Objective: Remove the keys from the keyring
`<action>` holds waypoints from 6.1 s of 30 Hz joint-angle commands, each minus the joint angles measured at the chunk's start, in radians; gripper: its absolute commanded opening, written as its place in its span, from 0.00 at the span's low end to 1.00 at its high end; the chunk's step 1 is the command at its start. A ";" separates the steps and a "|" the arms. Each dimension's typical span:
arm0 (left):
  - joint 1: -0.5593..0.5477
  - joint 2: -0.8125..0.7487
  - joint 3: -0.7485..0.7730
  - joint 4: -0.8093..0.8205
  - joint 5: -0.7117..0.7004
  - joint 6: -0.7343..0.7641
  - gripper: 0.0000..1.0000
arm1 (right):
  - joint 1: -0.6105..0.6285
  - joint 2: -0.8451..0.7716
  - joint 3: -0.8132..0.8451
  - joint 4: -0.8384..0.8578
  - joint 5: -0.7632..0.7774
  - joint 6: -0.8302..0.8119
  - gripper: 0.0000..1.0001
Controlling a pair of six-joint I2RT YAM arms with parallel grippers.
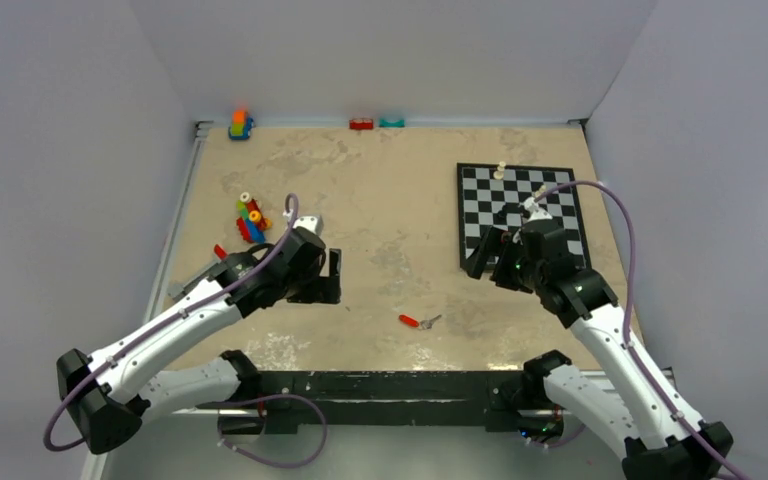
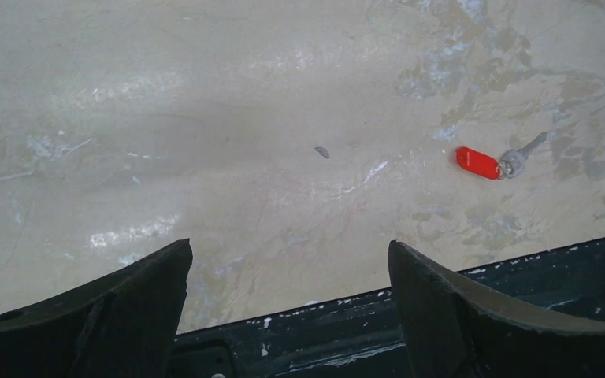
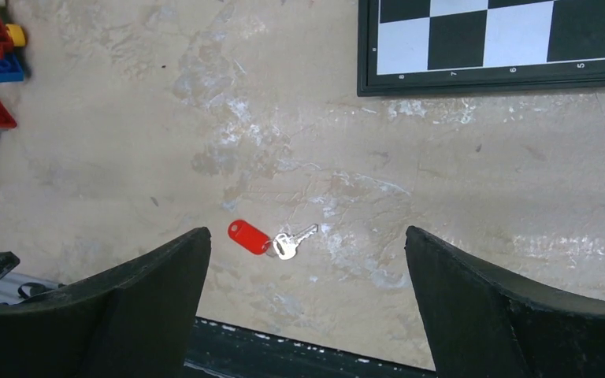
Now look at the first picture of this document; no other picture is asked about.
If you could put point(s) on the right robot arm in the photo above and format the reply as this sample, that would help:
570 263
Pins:
648 425

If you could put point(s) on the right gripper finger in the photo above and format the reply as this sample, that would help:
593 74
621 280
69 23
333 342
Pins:
490 245
506 273

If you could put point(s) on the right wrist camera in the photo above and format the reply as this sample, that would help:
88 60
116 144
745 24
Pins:
532 211

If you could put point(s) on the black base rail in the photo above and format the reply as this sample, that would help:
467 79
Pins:
496 401

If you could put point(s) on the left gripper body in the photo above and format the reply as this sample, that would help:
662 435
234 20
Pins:
297 280

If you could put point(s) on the red key tag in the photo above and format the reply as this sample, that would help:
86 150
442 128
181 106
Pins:
409 321

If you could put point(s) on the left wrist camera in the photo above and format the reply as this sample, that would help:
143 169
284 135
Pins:
311 223

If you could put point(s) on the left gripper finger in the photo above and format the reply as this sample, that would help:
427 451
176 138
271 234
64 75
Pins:
315 292
332 289

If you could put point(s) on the blue orange toy car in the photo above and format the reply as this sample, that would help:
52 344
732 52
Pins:
241 125

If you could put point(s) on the colourful toy block vehicle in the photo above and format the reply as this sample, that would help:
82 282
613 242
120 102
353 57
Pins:
251 222

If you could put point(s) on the teal lego brick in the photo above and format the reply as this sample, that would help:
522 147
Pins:
391 122

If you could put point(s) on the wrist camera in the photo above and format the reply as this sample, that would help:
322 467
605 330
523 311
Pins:
532 211
311 223

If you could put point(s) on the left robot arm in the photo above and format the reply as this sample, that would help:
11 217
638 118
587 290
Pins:
112 392

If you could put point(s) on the white chess piece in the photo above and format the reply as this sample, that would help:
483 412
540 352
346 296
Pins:
499 173

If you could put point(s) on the chessboard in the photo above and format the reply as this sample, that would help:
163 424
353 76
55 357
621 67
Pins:
479 196

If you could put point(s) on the red lego brick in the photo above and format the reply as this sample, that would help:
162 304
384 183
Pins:
361 123

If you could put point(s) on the red grey toy hammer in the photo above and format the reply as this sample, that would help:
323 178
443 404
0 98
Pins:
178 289

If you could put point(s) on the silver key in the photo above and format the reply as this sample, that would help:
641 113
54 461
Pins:
427 323

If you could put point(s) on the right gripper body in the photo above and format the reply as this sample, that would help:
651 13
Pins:
534 271

